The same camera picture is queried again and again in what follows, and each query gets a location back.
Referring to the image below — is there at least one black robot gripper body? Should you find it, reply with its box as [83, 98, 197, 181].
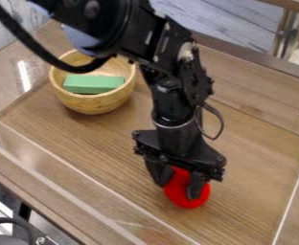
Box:
[133, 121, 225, 181]

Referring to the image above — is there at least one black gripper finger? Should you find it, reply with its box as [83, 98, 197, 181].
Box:
[186, 171, 208, 200]
[144, 156, 173, 188]

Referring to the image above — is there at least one red plush fruit green leaf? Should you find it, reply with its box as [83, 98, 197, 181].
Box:
[164, 167, 210, 209]

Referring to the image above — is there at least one wooden bowl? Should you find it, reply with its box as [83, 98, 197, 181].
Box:
[47, 56, 136, 115]

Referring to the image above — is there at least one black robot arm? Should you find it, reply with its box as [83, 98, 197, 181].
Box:
[26, 0, 225, 201]

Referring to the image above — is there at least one green rectangular block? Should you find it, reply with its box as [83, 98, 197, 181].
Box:
[62, 75, 125, 95]

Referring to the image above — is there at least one metal table leg background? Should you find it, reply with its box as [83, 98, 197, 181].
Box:
[272, 10, 299, 60]

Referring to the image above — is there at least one black table frame bracket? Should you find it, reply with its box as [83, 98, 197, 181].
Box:
[13, 201, 58, 245]

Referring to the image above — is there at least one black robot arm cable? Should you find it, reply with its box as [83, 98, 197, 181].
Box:
[0, 0, 225, 142]

